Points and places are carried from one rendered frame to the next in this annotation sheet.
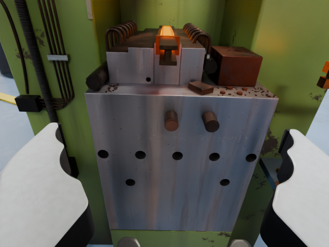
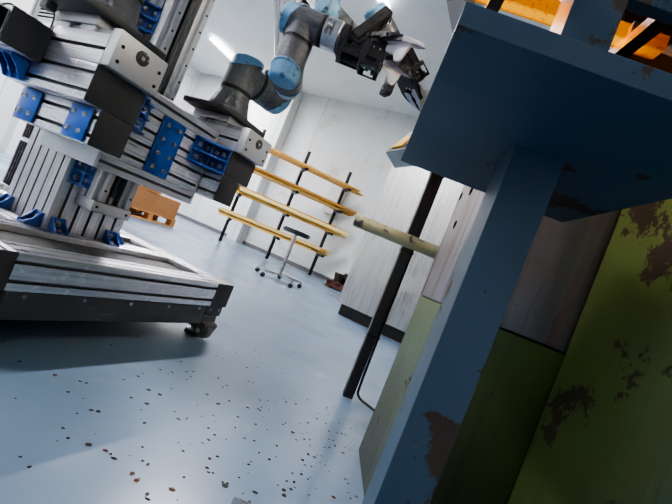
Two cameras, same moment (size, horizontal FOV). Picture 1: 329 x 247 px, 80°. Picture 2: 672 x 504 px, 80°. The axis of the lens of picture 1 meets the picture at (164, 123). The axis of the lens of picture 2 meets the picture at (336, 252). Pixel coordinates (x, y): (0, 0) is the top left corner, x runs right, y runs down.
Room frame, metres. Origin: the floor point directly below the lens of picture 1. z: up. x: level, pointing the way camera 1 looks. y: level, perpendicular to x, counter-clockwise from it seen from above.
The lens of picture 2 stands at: (0.12, -0.98, 0.47)
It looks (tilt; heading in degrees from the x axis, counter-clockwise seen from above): 1 degrees up; 91
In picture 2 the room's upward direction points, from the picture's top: 22 degrees clockwise
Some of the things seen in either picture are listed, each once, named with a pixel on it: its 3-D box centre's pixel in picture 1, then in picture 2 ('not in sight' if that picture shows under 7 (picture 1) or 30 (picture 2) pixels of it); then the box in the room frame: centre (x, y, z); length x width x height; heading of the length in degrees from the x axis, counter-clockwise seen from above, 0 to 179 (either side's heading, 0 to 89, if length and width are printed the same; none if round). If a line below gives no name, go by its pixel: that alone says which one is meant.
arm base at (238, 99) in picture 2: not in sight; (231, 102); (-0.49, 0.49, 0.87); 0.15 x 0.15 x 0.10
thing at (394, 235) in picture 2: not in sight; (415, 243); (0.32, 0.37, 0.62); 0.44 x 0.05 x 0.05; 1
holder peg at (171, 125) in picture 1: (171, 120); not in sight; (0.34, -0.01, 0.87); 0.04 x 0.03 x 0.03; 1
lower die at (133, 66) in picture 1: (158, 47); not in sight; (0.63, 0.03, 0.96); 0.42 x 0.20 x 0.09; 1
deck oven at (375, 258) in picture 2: not in sight; (443, 258); (1.04, 3.01, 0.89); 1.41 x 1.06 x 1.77; 156
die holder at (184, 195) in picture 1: (172, 122); (582, 257); (0.64, -0.03, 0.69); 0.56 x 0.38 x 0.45; 1
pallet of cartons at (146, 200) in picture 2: not in sight; (138, 191); (-2.87, 4.51, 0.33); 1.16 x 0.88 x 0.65; 65
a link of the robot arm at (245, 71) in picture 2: not in sight; (244, 75); (-0.48, 0.50, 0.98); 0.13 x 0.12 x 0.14; 49
